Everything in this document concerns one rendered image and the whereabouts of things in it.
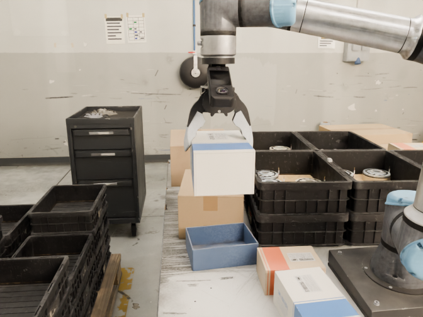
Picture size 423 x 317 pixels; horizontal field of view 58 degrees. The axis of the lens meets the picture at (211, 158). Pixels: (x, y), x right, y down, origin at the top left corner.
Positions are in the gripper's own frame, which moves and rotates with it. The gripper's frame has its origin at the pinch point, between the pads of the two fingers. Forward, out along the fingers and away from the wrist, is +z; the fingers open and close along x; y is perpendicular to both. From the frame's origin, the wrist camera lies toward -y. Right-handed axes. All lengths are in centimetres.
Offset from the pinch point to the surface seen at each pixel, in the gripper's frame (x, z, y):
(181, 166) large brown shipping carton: 8, 30, 92
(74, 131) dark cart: 77, 28, 175
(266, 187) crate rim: -18.0, 19.1, 28.4
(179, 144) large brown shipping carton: 8, 20, 94
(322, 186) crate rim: -35.4, 18.9, 27.4
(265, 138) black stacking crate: -36, 20, 106
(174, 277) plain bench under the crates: 10.9, 40.6, 15.5
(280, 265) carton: -17.2, 33.2, 6.9
